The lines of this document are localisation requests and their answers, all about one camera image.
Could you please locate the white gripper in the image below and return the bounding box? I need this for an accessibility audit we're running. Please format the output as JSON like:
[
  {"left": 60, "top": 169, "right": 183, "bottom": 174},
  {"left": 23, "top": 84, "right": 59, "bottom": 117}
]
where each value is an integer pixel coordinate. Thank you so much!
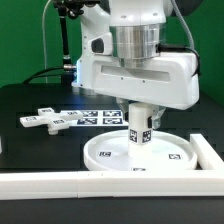
[{"left": 91, "top": 52, "right": 199, "bottom": 129}]

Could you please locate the white round table top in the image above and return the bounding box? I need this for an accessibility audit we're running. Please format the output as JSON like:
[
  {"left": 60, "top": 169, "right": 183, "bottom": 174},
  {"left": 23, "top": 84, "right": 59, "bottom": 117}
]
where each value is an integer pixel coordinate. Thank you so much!
[{"left": 83, "top": 130, "right": 197, "bottom": 172}]

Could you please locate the white cross-shaped table base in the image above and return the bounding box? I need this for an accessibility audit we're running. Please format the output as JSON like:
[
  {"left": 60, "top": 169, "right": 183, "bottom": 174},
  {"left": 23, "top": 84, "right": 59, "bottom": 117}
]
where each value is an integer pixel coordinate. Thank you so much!
[{"left": 20, "top": 107, "right": 83, "bottom": 135}]

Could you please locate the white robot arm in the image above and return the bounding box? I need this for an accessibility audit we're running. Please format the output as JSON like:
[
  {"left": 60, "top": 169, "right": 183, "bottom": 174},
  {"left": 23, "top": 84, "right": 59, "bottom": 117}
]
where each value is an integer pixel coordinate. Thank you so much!
[{"left": 72, "top": 0, "right": 203, "bottom": 128}]

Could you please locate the white marker sheet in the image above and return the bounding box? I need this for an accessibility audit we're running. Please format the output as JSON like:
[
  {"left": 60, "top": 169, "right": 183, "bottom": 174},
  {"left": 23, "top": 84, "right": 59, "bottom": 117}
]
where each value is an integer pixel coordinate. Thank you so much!
[{"left": 70, "top": 110, "right": 128, "bottom": 126}]

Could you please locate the white L-shaped fence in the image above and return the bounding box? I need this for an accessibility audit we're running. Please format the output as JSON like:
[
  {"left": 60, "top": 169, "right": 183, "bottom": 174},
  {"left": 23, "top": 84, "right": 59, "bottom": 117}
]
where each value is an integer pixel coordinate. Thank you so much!
[{"left": 0, "top": 134, "right": 224, "bottom": 200}]

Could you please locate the black cable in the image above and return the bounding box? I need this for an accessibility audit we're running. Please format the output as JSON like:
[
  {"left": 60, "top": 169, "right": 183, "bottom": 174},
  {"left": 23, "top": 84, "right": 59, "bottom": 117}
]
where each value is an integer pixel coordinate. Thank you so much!
[{"left": 22, "top": 66, "right": 76, "bottom": 85}]

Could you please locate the black camera stand pole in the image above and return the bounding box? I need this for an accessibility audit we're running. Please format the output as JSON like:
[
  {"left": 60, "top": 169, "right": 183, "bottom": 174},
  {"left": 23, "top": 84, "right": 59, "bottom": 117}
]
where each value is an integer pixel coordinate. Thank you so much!
[{"left": 53, "top": 0, "right": 101, "bottom": 85}]

